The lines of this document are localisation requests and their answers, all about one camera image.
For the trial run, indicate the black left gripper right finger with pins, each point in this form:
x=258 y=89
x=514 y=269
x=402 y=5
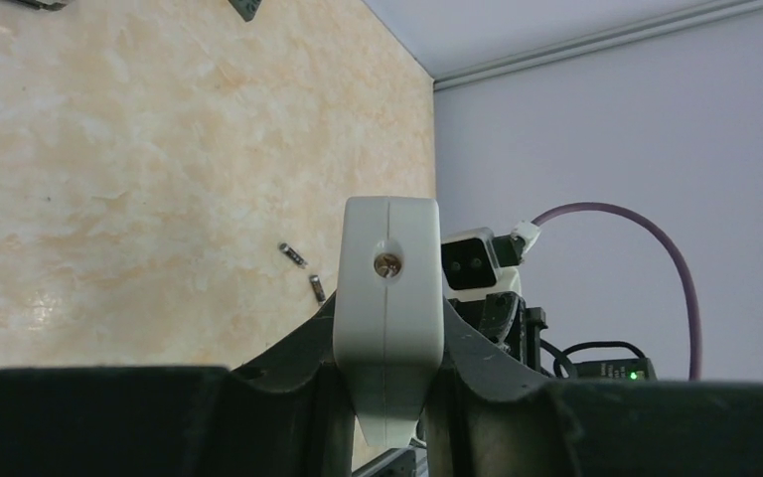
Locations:
x=489 y=415

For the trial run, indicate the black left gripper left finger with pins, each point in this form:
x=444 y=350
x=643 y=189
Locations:
x=284 y=413

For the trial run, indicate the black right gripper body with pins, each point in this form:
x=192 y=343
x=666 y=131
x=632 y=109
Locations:
x=505 y=319

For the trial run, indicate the white remote control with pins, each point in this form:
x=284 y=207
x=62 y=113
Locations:
x=388 y=332

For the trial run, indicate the AAA battery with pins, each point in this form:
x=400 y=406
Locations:
x=291 y=253
x=317 y=288

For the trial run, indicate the grey lego baseplate with bricks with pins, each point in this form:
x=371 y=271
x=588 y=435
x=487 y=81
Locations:
x=247 y=9

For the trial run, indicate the black poker chip case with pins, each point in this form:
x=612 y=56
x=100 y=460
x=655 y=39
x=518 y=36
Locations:
x=46 y=5

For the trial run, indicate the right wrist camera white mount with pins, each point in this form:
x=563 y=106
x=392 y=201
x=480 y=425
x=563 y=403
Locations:
x=478 y=263

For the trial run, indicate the aluminium frame rail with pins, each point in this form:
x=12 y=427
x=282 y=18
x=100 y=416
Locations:
x=688 y=18

